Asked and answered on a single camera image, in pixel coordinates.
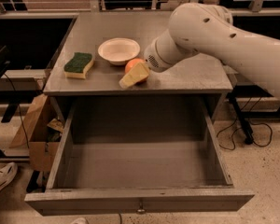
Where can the orange fruit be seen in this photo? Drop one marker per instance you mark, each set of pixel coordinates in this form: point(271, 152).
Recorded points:
point(133, 63)

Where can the grey cabinet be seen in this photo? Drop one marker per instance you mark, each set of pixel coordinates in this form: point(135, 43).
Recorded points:
point(140, 106)

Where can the white ceramic bowl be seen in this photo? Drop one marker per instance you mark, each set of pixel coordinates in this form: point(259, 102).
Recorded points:
point(118, 51)

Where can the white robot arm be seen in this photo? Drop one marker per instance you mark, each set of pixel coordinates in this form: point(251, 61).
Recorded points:
point(197, 28)

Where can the black table leg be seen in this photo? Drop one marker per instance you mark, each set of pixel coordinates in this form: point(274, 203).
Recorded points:
point(244, 123)

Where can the brown cardboard box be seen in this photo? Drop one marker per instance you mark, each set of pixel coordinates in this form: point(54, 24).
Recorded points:
point(34, 134)

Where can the green and yellow sponge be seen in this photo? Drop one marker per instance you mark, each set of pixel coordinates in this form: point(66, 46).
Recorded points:
point(79, 65)

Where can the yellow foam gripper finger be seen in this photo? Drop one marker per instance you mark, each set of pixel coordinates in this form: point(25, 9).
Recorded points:
point(132, 77)

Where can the open grey top drawer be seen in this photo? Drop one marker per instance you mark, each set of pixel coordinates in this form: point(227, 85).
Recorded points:
point(175, 166)

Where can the white sneaker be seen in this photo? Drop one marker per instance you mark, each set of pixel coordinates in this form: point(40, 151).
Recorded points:
point(7, 174)

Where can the metal drawer knob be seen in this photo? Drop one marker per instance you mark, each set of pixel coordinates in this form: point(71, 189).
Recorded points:
point(141, 210)

